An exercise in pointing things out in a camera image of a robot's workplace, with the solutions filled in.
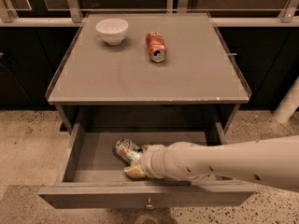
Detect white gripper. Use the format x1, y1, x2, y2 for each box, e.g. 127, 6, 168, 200
124, 145, 166, 179

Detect green white 7up can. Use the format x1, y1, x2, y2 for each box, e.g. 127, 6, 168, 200
115, 138, 143, 165

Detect grey top drawer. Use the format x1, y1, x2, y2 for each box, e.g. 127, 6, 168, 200
38, 124, 255, 209

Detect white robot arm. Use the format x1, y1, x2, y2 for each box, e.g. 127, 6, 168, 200
124, 135, 299, 191

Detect metal drawer knob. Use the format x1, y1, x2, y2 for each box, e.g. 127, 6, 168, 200
145, 198, 154, 210

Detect grey cabinet with counter top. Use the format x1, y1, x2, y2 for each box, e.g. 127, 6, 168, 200
46, 13, 251, 122

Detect orange soda can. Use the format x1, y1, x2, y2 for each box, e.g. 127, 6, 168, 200
146, 31, 167, 63

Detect white ceramic bowl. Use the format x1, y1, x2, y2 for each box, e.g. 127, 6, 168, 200
96, 19, 129, 45

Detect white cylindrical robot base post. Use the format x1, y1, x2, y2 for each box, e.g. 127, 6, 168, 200
273, 77, 299, 123

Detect grey metal railing frame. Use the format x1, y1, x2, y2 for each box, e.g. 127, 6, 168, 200
0, 0, 299, 27

